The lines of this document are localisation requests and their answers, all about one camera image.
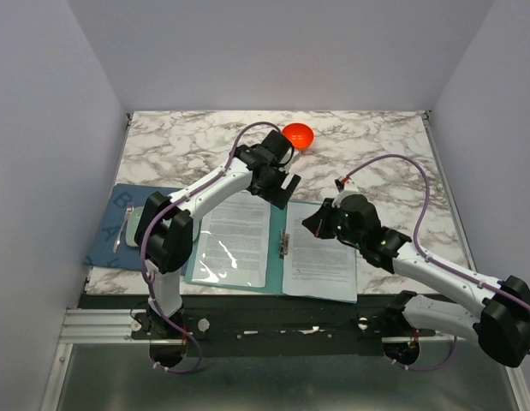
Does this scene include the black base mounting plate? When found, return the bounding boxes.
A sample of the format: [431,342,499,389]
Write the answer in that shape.
[78,293,491,359]

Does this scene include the silver metal fork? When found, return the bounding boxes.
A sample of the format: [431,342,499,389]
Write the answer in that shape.
[113,203,134,253]

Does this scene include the teal file folder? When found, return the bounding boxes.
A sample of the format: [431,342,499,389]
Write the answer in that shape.
[183,195,359,304]

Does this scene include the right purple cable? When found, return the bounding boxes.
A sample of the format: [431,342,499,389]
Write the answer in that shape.
[335,153,530,372]

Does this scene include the printed white paper sheets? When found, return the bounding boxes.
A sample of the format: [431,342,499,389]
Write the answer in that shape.
[283,202,357,303]

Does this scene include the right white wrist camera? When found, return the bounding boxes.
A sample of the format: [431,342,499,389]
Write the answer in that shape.
[332,177,359,208]

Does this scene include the aluminium extrusion rail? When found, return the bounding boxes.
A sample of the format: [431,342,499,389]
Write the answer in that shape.
[41,309,530,410]

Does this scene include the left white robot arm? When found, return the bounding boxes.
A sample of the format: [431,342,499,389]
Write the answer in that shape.
[135,127,301,338]

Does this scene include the single printed paper sheet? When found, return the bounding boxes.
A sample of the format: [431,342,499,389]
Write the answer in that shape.
[192,193,271,289]

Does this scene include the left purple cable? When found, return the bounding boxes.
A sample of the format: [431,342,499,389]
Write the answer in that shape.
[138,122,295,374]

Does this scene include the purple cable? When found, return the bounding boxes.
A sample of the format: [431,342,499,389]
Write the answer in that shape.
[335,153,530,372]
[138,122,295,374]

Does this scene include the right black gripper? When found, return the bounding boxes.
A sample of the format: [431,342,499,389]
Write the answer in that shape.
[302,197,364,247]

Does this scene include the orange plastic bowl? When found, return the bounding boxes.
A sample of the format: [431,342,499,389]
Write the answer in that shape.
[282,122,314,151]

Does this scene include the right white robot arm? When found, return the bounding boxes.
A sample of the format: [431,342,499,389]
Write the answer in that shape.
[302,194,530,367]

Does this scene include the blue lettered placemat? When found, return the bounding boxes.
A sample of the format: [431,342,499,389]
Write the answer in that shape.
[84,183,178,271]

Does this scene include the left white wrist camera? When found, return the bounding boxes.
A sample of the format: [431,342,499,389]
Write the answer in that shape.
[285,149,301,169]

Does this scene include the pale green divided plate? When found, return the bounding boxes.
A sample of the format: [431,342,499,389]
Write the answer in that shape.
[125,206,202,248]

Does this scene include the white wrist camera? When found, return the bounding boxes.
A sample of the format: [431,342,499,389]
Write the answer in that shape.
[285,149,301,169]
[332,177,359,208]

